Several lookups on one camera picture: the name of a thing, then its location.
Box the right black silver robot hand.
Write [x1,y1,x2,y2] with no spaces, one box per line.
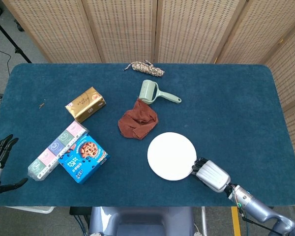
[191,158,232,193]

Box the white round plate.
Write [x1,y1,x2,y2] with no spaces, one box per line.
[147,132,198,182]

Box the brown crumpled cloth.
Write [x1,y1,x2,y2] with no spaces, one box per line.
[118,98,159,141]

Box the metal table leg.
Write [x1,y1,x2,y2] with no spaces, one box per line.
[201,206,208,236]

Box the pastel tissue multipack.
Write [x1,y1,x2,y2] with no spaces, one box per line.
[28,120,89,182]

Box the lavender robot torso base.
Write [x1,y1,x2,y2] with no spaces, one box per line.
[88,206,195,236]

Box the blue cookie box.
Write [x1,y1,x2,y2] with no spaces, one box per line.
[58,133,111,185]

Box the dark blue table mat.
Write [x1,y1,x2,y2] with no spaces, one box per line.
[0,62,295,207]

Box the gold tissue pack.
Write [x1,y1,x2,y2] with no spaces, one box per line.
[65,86,107,123]

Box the pale green lint roller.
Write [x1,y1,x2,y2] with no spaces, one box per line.
[139,79,182,105]

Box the wooden woven folding screen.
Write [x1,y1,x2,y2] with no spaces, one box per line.
[1,0,295,219]

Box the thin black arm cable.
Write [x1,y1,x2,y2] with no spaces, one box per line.
[240,213,286,236]

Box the braided rope bundle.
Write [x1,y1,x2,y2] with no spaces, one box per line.
[123,59,165,78]

